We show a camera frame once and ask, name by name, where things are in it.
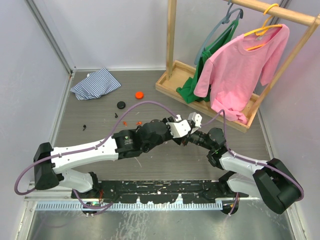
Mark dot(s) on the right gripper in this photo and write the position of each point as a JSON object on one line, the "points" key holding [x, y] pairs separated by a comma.
{"points": [[186, 139]]}

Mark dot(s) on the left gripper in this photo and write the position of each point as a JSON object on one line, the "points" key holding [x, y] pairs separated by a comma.
{"points": [[170, 137]]}

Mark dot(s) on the wooden clothes rack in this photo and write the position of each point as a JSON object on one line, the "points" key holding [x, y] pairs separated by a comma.
{"points": [[177, 72]]}

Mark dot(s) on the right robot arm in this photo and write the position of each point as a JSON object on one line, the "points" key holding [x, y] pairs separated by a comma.
{"points": [[270, 181]]}

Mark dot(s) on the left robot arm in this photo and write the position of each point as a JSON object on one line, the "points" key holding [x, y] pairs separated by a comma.
{"points": [[54, 166]]}

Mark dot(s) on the orange earbud charging case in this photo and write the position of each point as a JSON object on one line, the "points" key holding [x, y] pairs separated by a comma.
{"points": [[139, 95]]}

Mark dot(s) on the green garment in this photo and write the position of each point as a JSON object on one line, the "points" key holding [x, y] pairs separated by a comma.
{"points": [[187, 90]]}

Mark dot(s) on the pink t-shirt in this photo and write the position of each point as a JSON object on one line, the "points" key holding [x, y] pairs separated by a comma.
{"points": [[231, 74]]}

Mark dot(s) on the blue striped cloth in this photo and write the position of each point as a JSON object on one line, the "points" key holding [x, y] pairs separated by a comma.
{"points": [[96, 84]]}

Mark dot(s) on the yellow hanger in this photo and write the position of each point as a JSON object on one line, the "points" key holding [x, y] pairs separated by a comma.
{"points": [[259, 32]]}

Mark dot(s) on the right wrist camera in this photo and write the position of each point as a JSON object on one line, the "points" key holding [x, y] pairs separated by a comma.
{"points": [[195, 121]]}

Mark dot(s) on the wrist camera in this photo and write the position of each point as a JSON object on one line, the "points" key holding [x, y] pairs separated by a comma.
{"points": [[179, 129], [195, 121]]}

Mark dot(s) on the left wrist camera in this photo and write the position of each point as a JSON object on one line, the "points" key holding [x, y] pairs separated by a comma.
{"points": [[179, 129]]}

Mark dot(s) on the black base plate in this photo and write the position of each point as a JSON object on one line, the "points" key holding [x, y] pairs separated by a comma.
{"points": [[158, 191]]}

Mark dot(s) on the white slotted cable duct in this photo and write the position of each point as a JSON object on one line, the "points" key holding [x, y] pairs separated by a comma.
{"points": [[176, 206]]}

